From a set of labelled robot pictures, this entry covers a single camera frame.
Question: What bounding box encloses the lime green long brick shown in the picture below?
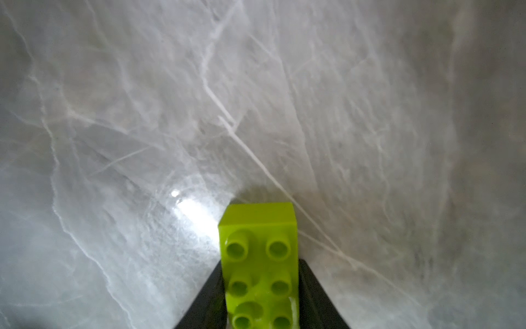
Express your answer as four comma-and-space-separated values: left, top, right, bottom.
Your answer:
218, 202, 300, 328

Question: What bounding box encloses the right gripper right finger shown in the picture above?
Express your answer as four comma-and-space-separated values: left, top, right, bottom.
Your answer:
299, 259, 351, 329

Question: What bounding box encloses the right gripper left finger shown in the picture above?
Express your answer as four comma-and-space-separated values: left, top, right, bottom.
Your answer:
175, 262, 227, 329

